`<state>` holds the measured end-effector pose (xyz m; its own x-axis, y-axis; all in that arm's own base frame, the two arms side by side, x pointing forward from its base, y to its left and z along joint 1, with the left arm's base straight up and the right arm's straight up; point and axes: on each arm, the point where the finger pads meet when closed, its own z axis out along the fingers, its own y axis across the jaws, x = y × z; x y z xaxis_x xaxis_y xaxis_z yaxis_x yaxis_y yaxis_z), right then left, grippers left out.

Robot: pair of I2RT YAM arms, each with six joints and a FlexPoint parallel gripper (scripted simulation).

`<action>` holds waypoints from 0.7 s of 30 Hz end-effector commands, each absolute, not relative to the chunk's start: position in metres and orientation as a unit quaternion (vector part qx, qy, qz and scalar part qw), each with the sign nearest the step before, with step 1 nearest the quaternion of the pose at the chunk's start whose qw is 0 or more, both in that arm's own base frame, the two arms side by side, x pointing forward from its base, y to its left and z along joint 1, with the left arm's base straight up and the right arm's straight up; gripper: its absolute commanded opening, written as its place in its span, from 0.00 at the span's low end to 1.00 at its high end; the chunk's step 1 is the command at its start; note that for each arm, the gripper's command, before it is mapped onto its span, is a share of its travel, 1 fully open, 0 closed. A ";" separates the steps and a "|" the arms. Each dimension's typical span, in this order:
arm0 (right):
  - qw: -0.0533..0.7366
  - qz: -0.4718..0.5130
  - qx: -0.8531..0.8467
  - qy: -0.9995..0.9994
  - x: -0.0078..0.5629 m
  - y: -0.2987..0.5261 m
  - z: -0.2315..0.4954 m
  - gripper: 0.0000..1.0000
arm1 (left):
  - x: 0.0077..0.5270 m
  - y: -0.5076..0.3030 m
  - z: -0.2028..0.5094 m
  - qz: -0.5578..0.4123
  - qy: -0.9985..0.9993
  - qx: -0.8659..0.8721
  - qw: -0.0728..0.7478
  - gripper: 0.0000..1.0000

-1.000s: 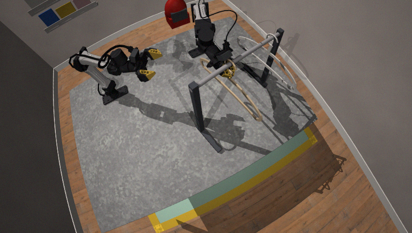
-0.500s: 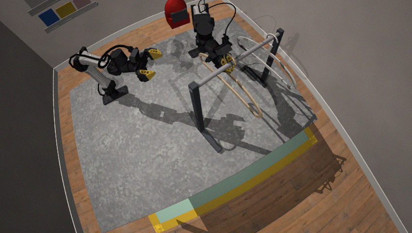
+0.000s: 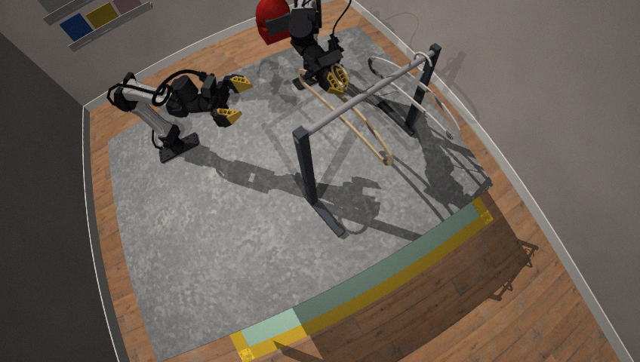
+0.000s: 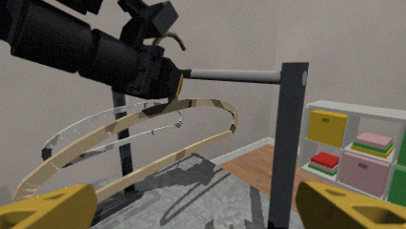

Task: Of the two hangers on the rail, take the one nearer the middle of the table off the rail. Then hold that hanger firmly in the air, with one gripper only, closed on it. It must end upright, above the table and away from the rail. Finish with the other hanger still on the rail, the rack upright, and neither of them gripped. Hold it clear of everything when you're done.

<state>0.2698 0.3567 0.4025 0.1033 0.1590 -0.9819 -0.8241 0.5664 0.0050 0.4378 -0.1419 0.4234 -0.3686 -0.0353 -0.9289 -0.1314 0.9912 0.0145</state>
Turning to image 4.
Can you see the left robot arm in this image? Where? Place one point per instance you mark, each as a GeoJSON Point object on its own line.
{"type": "Point", "coordinates": [40, 32]}

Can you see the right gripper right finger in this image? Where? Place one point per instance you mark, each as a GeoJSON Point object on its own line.
{"type": "Point", "coordinates": [321, 206]}

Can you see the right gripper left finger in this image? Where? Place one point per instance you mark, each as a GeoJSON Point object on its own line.
{"type": "Point", "coordinates": [68, 208]}

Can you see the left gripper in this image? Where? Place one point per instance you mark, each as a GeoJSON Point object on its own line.
{"type": "Point", "coordinates": [133, 72]}

